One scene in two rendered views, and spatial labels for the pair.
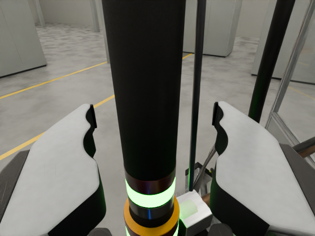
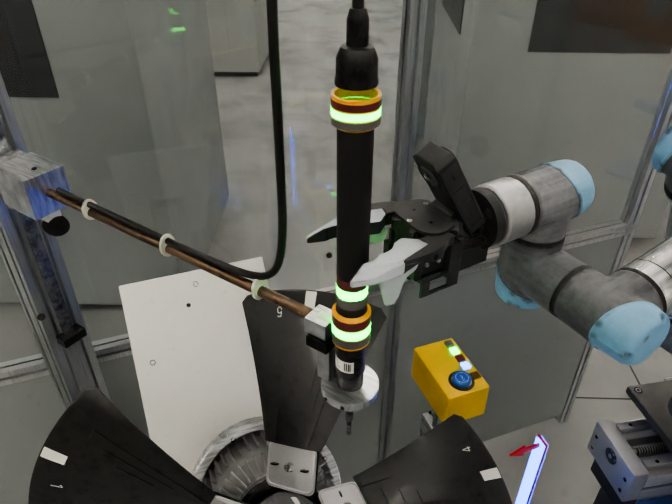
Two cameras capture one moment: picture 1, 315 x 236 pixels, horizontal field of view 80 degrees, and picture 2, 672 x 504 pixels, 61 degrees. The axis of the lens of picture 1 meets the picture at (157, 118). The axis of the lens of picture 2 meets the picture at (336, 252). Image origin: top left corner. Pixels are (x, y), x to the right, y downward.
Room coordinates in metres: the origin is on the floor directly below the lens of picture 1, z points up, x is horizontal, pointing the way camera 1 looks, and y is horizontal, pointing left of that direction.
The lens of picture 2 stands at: (0.33, 0.41, 1.98)
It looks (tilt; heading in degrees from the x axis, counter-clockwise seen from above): 35 degrees down; 241
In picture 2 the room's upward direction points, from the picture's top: straight up
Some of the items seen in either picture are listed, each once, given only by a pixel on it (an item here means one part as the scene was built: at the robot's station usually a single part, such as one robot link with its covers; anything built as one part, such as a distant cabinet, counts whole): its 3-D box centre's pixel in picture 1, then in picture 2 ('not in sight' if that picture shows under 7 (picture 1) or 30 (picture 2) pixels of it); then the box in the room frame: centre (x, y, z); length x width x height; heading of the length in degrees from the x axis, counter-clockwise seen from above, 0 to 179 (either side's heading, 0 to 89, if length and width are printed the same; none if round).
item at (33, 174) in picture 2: not in sight; (31, 184); (0.37, -0.55, 1.54); 0.10 x 0.07 x 0.08; 117
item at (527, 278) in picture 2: not in sight; (536, 268); (-0.19, 0.01, 1.54); 0.11 x 0.08 x 0.11; 92
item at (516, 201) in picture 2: not in sight; (494, 211); (-0.11, -0.01, 1.64); 0.08 x 0.05 x 0.08; 92
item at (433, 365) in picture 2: not in sight; (448, 382); (-0.31, -0.24, 1.02); 0.16 x 0.10 x 0.11; 82
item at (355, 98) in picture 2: not in sight; (355, 109); (0.09, 0.01, 1.80); 0.04 x 0.04 x 0.03
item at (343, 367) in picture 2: not in sight; (352, 249); (0.09, 0.00, 1.66); 0.04 x 0.04 x 0.46
